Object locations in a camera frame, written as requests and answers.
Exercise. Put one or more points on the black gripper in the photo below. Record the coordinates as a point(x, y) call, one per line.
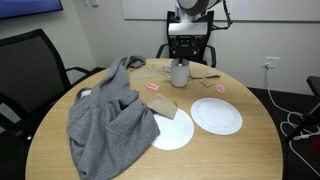
point(186, 41)

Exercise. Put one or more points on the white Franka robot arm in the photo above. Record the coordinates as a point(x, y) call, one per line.
point(195, 8)

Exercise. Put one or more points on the white ceramic mug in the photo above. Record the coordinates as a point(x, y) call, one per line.
point(180, 76)

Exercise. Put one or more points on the large brown paper napkin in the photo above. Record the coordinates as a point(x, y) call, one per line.
point(203, 74)

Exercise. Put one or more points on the brown sugar packet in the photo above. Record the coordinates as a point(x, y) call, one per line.
point(206, 82)

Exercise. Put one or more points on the pink sweetener packet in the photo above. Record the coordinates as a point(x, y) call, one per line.
point(152, 87)
point(220, 88)

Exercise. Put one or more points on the white round plate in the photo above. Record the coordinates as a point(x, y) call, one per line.
point(216, 116)
point(173, 133)

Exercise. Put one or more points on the grey hoodie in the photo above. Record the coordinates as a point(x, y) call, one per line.
point(110, 133)

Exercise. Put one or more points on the black stand with legs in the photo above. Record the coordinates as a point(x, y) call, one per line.
point(315, 86)

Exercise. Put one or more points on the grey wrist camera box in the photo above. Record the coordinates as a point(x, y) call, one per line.
point(186, 29)

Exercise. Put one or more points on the white wall outlet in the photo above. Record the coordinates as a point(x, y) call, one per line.
point(271, 62)

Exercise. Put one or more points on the white wall switch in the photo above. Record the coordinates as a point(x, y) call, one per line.
point(91, 2)

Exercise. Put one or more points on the wall mounted screen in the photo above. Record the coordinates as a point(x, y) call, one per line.
point(26, 6)

